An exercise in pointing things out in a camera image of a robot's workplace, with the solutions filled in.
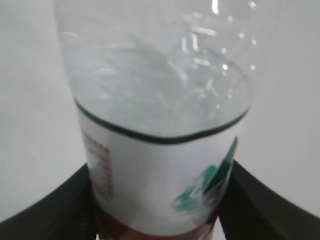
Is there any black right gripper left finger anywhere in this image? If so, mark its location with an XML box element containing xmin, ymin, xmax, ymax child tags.
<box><xmin>0</xmin><ymin>165</ymin><xmax>98</xmax><ymax>240</ymax></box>

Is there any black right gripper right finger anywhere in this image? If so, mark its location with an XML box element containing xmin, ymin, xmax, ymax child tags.
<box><xmin>219</xmin><ymin>161</ymin><xmax>320</xmax><ymax>240</ymax></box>

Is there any clear water bottle red label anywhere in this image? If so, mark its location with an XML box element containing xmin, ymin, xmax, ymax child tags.
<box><xmin>54</xmin><ymin>0</ymin><xmax>257</xmax><ymax>240</ymax></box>

